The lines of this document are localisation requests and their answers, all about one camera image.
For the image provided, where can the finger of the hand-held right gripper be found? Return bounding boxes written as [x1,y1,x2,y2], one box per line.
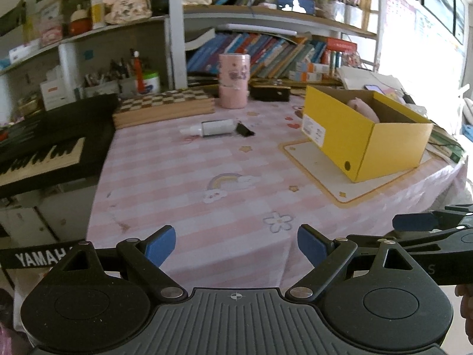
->
[346,227,463,249]
[392,204,473,232]

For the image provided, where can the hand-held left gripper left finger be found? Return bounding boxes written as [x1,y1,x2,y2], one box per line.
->
[47,225,187,303]

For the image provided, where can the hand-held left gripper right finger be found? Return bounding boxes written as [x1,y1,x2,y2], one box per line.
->
[284,224,434,300]

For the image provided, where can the yellow cardboard box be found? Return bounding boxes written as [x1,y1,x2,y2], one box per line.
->
[301,85,435,184]

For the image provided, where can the pink plush pig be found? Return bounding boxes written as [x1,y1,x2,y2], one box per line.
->
[345,97,381,124]

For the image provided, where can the pink checked cloth desktop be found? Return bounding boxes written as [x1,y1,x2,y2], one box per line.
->
[86,89,468,291]

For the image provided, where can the person's right hand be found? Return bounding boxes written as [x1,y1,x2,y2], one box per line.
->
[456,284,473,345]

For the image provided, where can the white desk mat orange border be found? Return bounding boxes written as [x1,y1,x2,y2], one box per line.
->
[283,138,433,209]

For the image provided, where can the thick green book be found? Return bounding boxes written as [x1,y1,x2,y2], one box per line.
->
[432,126,465,164]

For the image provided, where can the black keyboard stand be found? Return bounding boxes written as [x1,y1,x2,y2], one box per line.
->
[0,242,80,271]

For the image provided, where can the white drawer cabinet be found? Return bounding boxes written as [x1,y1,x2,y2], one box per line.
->
[0,200,90,245]

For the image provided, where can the white bottle with black label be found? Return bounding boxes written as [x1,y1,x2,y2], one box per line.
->
[180,119,237,138]

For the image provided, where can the black binder clip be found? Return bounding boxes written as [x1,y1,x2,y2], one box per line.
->
[234,121,256,138]

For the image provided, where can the wooden chessboard box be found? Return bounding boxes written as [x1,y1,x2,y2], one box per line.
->
[112,88,216,130]

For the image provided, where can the black wooden box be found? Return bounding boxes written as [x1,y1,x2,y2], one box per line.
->
[249,84,292,103]

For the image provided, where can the stack of white papers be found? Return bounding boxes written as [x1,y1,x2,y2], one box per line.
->
[336,66,404,91]

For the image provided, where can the black electronic keyboard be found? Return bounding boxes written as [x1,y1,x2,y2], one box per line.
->
[0,93,121,199]

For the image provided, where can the white green jar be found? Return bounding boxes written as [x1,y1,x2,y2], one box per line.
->
[142,71,162,94]

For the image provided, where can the white pen holder with pens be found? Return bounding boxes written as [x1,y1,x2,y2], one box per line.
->
[84,57,137,99]

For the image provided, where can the pink cylindrical canister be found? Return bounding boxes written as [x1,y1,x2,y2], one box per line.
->
[218,54,251,110]

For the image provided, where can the white box red label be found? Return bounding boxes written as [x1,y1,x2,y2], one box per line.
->
[40,78,71,112]

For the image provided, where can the red flat box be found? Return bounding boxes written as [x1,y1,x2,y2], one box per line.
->
[327,39,359,53]

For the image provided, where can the row of leaning books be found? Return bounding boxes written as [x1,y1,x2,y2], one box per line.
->
[187,31,328,80]

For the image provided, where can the white bookshelf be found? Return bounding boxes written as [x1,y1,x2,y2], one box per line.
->
[0,0,381,119]

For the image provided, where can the white desk organizer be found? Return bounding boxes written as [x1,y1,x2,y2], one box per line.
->
[314,0,365,30]

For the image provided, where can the red and white pot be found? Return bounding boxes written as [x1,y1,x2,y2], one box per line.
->
[69,5,93,37]

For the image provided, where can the pink gift box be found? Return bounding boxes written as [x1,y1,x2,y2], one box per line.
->
[39,17,64,47]

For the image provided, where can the white yellow jar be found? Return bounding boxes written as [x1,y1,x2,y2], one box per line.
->
[90,0,107,30]

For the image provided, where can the wall poster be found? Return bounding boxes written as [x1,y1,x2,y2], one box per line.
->
[384,0,418,45]

